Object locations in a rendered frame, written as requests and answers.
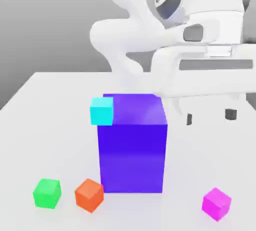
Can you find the small green cube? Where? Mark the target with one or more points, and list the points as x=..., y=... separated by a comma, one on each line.
x=46, y=195

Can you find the small magenta cube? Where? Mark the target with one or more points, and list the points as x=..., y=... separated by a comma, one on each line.
x=216, y=205

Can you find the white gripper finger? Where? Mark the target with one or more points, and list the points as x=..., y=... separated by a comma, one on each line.
x=189, y=118
x=231, y=114

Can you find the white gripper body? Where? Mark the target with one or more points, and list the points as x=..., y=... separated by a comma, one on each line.
x=166, y=81

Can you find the small orange cube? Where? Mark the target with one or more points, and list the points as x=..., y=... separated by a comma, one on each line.
x=89, y=196

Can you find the small cyan cube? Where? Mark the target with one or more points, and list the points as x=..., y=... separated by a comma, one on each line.
x=101, y=113

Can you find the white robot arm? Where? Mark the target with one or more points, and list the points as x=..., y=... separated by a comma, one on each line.
x=128, y=35

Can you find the large purple box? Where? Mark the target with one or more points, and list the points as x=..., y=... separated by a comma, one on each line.
x=132, y=155

